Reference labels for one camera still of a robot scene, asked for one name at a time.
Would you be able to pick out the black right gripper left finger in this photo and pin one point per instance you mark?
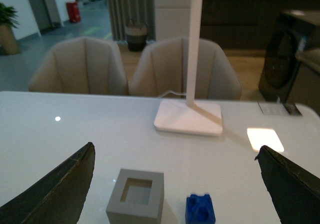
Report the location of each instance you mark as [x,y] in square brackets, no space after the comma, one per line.
[58,197]

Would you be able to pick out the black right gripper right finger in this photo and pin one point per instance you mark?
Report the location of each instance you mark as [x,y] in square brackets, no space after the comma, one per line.
[294,191]

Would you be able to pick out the blue plastic block part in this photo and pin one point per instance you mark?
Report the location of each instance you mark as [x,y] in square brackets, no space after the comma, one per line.
[199,210]

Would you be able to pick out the gray square hollow base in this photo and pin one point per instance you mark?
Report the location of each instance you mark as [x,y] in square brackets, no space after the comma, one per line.
[137,198]

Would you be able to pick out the label card on table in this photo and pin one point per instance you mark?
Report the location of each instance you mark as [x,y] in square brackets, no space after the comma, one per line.
[279,109]

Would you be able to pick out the white desk lamp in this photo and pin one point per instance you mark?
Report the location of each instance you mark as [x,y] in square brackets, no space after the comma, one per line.
[190,117]

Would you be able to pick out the left beige upholstered chair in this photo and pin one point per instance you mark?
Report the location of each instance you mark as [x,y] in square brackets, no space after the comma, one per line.
[82,65]

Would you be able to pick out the beige upholstered chair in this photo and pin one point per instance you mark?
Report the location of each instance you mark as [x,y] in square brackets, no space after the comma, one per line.
[162,71]
[82,65]

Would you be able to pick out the dark washing machine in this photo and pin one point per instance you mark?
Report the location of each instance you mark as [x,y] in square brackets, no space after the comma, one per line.
[294,31]

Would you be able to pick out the green potted plant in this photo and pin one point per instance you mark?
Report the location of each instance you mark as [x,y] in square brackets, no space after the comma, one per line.
[8,21]

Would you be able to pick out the right beige upholstered chair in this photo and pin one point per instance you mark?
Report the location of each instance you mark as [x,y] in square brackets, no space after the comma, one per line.
[162,71]

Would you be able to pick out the dark kitchen cabinet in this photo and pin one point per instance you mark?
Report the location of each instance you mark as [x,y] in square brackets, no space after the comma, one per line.
[245,24]

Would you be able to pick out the red fire extinguisher box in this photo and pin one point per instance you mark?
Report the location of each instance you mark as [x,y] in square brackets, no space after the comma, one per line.
[73,11]

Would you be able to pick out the gray curtain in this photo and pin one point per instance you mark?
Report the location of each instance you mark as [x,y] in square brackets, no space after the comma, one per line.
[139,11]

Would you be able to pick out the woven basket with handles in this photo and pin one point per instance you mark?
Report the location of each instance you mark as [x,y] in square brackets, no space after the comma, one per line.
[136,35]

